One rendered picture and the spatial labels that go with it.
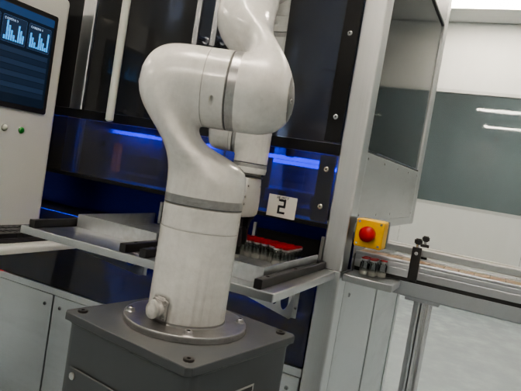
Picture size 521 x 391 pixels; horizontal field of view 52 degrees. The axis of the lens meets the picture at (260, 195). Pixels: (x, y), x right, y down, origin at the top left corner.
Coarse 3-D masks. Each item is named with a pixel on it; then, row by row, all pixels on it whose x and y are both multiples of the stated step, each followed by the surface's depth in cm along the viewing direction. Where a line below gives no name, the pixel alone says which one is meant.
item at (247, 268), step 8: (240, 256) 139; (312, 256) 138; (240, 264) 113; (248, 264) 112; (256, 264) 132; (264, 264) 134; (280, 264) 118; (288, 264) 123; (296, 264) 128; (304, 264) 133; (232, 272) 114; (240, 272) 113; (248, 272) 112; (256, 272) 112; (264, 272) 111; (272, 272) 115; (248, 280) 112
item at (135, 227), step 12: (84, 216) 144; (96, 216) 150; (108, 216) 155; (120, 216) 160; (132, 216) 164; (144, 216) 170; (84, 228) 143; (96, 228) 142; (108, 228) 140; (120, 228) 138; (132, 228) 137; (144, 228) 160; (156, 228) 164; (132, 240) 137
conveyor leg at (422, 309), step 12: (420, 300) 144; (420, 312) 145; (420, 324) 145; (408, 336) 148; (420, 336) 146; (408, 348) 147; (420, 348) 146; (408, 360) 147; (420, 360) 146; (408, 372) 147; (408, 384) 146
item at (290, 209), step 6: (270, 198) 149; (276, 198) 148; (282, 198) 147; (288, 198) 147; (294, 198) 146; (270, 204) 149; (276, 204) 148; (282, 204) 147; (288, 204) 147; (294, 204) 146; (270, 210) 149; (276, 210) 148; (282, 210) 147; (288, 210) 147; (294, 210) 146; (282, 216) 147; (288, 216) 147; (294, 216) 146
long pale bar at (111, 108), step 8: (128, 0) 163; (128, 8) 164; (120, 16) 164; (128, 16) 164; (120, 24) 163; (120, 32) 164; (120, 40) 164; (120, 48) 164; (120, 56) 164; (120, 64) 165; (112, 72) 164; (112, 80) 164; (112, 88) 164; (112, 96) 165; (112, 104) 165; (112, 112) 165; (120, 112) 169; (112, 120) 166
